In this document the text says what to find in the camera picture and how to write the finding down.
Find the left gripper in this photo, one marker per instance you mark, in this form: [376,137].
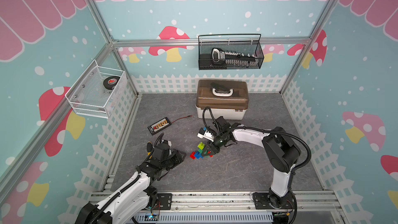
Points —
[176,154]

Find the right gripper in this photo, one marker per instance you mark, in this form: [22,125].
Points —
[211,152]

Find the blue lego brick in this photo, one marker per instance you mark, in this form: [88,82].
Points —
[198,155]

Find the lime green lego brick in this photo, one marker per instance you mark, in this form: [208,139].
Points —
[201,145]

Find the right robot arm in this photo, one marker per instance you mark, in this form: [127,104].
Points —
[286,153]

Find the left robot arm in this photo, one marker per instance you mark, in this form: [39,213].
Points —
[137,193]

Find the black charger board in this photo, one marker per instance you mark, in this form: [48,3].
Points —
[159,126]

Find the brown lid storage box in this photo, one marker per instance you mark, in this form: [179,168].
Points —
[226,98]

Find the green circuit board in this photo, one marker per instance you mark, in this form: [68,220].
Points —
[151,217]

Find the screwdriver bit set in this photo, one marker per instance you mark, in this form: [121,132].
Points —
[231,59]

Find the black tape roll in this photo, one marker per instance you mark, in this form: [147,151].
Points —
[110,83]

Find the yellow handled screwdriver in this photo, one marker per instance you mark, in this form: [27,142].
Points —
[149,149]

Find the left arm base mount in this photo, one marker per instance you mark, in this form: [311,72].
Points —
[163,201]

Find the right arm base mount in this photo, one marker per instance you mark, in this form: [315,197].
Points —
[270,200]

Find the black wire wall basket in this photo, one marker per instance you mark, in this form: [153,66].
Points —
[230,51]

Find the white wire wall basket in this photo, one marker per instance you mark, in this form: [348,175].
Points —
[88,96]

